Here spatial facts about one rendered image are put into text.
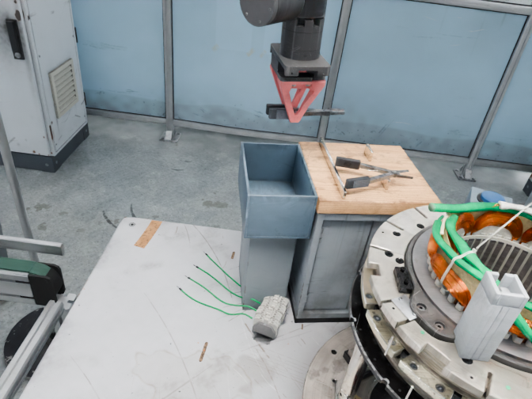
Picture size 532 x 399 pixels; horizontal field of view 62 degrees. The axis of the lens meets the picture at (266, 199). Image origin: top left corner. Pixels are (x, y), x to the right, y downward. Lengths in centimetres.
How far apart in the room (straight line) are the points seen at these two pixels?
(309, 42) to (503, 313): 40
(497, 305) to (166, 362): 54
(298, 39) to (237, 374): 53
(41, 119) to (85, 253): 81
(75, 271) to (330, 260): 151
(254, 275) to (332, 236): 16
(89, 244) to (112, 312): 137
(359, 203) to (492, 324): 31
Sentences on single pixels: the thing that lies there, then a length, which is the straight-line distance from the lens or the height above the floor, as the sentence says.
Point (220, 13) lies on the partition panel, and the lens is 273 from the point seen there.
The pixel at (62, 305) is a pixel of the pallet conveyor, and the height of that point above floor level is 68.
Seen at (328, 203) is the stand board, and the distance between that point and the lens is 68.
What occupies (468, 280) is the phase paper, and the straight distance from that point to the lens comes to 50.
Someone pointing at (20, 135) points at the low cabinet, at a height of 22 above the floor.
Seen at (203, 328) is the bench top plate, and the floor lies 78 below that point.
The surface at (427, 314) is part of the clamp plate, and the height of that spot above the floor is 110.
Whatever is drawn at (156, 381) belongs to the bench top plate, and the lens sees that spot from 78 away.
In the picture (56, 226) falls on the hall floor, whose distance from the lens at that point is 237.
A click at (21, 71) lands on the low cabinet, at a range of 255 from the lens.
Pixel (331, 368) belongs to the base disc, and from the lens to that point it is 79.
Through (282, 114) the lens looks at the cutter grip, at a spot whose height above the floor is 116.
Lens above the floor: 144
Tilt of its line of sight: 35 degrees down
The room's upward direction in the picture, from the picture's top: 7 degrees clockwise
